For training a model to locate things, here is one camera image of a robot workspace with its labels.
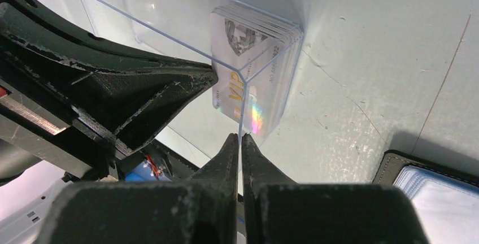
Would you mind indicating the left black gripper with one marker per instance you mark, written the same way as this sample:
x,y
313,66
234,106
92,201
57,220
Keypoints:
x,y
75,100

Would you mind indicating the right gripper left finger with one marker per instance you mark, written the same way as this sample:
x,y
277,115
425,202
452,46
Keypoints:
x,y
199,209

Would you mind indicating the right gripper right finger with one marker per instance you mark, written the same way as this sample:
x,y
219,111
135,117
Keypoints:
x,y
280,210

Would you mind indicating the clear plastic card tray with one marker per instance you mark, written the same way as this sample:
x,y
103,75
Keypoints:
x,y
181,29

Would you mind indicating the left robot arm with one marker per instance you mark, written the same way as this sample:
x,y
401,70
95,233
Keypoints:
x,y
22,215

